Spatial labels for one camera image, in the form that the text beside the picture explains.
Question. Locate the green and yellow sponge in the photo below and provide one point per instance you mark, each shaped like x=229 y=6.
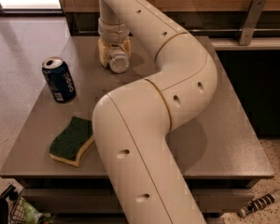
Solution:
x=69 y=146

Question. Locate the grey table drawer front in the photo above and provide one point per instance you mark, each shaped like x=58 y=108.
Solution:
x=104 y=201

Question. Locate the right metal wall bracket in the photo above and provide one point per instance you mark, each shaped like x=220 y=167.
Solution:
x=250 y=22

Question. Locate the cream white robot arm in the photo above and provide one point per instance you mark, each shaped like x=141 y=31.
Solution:
x=130 y=123

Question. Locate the blue Pepsi soda can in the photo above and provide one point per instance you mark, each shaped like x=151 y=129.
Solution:
x=58 y=77

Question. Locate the black handle object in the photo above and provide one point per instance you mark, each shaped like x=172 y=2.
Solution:
x=9 y=192

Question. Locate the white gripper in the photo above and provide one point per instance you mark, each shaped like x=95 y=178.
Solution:
x=113 y=34

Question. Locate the wire basket with green bag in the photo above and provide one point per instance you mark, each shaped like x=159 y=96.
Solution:
x=24 y=213

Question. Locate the black white striped tool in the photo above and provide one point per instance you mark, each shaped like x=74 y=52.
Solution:
x=259 y=203

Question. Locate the clear plastic water bottle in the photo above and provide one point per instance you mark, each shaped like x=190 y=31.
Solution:
x=119 y=63

